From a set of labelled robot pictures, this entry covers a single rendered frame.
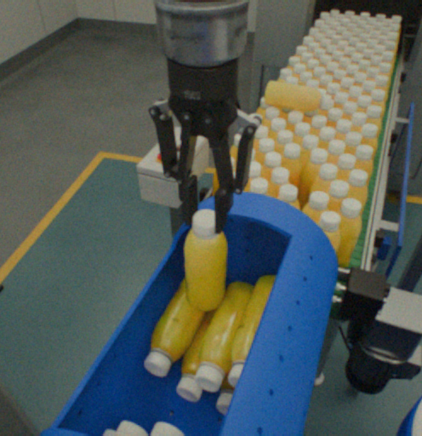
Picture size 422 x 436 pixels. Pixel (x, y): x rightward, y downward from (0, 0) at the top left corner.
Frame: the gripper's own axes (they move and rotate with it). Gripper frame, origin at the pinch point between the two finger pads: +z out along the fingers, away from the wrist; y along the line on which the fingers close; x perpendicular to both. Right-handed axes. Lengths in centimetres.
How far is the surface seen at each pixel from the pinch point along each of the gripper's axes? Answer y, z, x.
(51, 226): -138, 126, 88
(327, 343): 25, 98, 51
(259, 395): 14.2, 6.5, -19.5
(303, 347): 17.2, 9.8, -10.2
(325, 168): 11.7, 19.3, 44.6
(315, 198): 11.8, 19.3, 32.1
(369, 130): 19, 20, 67
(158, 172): -22.8, 17.3, 26.1
